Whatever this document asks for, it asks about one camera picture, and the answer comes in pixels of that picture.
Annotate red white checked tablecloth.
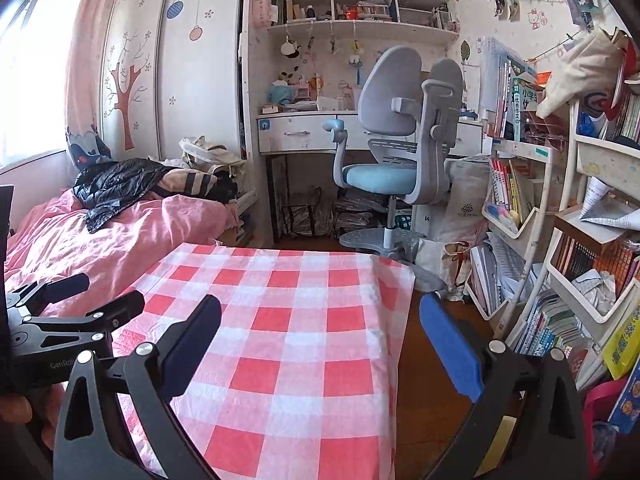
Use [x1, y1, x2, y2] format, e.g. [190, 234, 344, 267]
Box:
[112, 242, 416, 480]

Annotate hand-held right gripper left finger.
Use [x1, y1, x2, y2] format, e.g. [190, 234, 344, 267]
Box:
[52, 294, 222, 480]

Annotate beige navy striped cloth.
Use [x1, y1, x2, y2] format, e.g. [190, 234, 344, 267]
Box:
[150, 167, 218, 198]

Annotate yellow blue printed box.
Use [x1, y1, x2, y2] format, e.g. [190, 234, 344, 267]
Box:
[601, 305, 640, 381]

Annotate pink blanket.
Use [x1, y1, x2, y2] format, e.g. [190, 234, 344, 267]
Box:
[5, 190, 236, 321]

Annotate row of brown orange books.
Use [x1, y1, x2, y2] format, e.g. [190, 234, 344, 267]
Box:
[554, 232, 640, 303]

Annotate white drawer cabinet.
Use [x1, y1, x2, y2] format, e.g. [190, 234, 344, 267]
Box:
[411, 202, 443, 240]

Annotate grey blue office chair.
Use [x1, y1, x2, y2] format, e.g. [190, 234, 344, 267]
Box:
[322, 46, 466, 262]

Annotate light blue container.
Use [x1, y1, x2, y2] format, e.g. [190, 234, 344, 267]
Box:
[266, 81, 295, 107]

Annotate white desk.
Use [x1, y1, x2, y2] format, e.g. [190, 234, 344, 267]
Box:
[256, 109, 486, 157]

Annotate black garment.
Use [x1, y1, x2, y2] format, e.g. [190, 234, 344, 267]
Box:
[207, 177, 240, 206]

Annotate white wardrobe with tree decal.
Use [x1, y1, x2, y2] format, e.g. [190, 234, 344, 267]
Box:
[97, 0, 248, 163]

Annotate tall standing workbooks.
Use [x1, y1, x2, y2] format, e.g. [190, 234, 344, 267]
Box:
[477, 35, 540, 142]

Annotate clear plastic bag of papers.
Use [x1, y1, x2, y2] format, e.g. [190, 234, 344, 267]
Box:
[332, 195, 390, 235]

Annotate hanging beige canvas bag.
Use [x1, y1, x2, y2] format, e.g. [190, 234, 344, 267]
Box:
[536, 27, 632, 120]

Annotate pink curtain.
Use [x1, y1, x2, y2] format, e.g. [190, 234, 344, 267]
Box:
[64, 0, 123, 166]

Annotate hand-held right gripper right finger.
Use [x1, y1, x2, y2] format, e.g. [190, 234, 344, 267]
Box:
[419, 292, 588, 480]

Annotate person's left hand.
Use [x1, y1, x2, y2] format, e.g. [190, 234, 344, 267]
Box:
[0, 392, 57, 454]

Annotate white tote bag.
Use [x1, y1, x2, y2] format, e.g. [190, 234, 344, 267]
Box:
[440, 159, 493, 243]

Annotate white bookshelf rack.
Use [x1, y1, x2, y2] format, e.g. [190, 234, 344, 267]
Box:
[465, 95, 640, 396]

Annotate stack of papers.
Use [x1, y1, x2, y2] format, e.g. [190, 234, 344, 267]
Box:
[469, 240, 533, 313]

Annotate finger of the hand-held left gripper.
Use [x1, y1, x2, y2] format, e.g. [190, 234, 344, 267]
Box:
[7, 272, 91, 321]
[11, 290, 146, 348]

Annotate window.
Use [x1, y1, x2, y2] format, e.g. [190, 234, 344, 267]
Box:
[0, 0, 83, 168]

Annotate crumpled paper in shelf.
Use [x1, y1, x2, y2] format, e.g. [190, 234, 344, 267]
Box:
[571, 269, 618, 317]

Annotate clear bag with black handles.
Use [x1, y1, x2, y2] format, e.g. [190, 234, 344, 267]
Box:
[281, 189, 335, 238]

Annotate white bag with red handles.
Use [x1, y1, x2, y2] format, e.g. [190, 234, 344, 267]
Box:
[416, 237, 473, 303]

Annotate black shiny jacket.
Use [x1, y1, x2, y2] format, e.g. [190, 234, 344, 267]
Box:
[72, 158, 173, 233]

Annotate row of colourful books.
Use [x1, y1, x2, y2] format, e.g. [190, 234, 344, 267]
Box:
[489, 156, 535, 226]

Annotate pink hanging pouch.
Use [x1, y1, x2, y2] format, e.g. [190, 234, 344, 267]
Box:
[251, 0, 279, 29]

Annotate pink wire basket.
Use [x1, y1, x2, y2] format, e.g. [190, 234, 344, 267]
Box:
[520, 109, 571, 147]

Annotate row of thin workbooks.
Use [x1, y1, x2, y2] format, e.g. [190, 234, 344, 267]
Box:
[514, 287, 593, 361]

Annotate blue cartoon printed box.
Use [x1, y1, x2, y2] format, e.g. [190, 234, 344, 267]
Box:
[606, 365, 640, 436]

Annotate rolled paper cone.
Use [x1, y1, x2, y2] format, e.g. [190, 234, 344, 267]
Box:
[579, 176, 640, 232]

